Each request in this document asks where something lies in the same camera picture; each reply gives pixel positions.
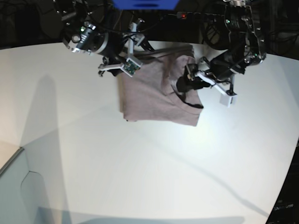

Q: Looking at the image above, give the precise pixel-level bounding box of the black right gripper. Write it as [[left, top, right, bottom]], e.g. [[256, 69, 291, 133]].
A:
[[63, 22, 124, 59]]

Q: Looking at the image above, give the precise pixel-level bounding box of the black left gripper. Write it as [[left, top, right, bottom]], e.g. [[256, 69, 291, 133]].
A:
[[176, 51, 247, 93]]

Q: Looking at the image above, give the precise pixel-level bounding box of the mauve grey t-shirt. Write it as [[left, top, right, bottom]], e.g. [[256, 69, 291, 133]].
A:
[[118, 45, 203, 126]]

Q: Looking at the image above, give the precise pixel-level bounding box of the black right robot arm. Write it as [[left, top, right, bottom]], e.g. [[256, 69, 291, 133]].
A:
[[53, 0, 125, 62]]

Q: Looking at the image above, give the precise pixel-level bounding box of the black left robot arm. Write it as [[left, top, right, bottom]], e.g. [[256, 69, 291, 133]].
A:
[[176, 0, 267, 96]]

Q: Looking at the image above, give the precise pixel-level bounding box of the blue plastic box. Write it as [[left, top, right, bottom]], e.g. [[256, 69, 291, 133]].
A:
[[113, 0, 179, 10]]

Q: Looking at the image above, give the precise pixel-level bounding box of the black power strip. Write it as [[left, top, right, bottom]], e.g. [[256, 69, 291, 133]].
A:
[[176, 11, 224, 22]]

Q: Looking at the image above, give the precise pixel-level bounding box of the grey table side panel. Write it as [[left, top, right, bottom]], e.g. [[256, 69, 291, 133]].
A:
[[0, 148, 47, 224]]

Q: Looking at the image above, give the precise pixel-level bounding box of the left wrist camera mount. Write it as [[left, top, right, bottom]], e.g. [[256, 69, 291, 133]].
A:
[[184, 57, 237, 108]]

